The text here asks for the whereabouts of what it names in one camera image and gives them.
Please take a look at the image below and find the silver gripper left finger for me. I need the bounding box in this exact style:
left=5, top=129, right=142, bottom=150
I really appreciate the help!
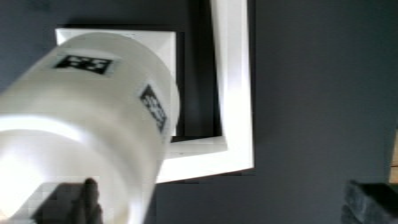
left=0, top=177, right=106, bottom=224

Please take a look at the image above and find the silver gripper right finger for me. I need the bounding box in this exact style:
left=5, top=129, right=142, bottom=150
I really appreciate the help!
left=341, top=180, right=398, bottom=224

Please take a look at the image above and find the white lamp shade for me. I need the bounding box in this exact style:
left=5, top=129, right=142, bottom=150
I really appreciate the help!
left=0, top=36, right=170, bottom=224

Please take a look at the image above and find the white foam border frame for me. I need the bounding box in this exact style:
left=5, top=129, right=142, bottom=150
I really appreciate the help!
left=156, top=0, right=254, bottom=183

